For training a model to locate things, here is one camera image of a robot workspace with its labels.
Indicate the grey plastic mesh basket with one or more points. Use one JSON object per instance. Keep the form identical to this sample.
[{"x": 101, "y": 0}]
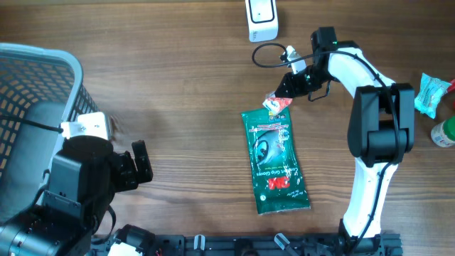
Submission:
[{"x": 40, "y": 89}]

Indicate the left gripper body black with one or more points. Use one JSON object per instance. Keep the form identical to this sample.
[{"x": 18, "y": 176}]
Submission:
[{"x": 124, "y": 176}]

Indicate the teal wet wipes pack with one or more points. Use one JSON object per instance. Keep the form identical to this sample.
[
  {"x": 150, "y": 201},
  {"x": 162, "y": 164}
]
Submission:
[{"x": 430, "y": 94}]

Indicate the green 3M gloves packet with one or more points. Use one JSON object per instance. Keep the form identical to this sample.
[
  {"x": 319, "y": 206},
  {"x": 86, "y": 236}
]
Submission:
[{"x": 277, "y": 181}]

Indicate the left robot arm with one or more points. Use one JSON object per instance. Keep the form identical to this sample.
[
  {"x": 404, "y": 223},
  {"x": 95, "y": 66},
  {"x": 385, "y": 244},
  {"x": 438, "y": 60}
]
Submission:
[{"x": 67, "y": 211}]

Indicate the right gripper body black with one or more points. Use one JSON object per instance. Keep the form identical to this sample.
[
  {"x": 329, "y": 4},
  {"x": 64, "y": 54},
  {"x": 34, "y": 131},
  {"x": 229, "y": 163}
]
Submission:
[{"x": 306, "y": 80}]

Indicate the white barcode scanner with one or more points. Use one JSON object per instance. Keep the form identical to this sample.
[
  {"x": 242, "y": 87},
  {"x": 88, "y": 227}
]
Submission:
[{"x": 262, "y": 20}]

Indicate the red white small box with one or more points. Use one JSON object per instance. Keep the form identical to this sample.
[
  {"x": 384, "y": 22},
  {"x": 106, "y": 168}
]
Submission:
[{"x": 274, "y": 104}]

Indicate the red tube with green cap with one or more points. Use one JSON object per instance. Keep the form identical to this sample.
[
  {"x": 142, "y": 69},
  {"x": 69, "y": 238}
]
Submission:
[{"x": 451, "y": 87}]

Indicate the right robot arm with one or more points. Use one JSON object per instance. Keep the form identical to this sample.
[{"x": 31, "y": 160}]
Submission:
[{"x": 380, "y": 129}]

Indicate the green lid small jar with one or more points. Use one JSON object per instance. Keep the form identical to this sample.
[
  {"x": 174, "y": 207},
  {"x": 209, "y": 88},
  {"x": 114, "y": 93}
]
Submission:
[{"x": 443, "y": 134}]

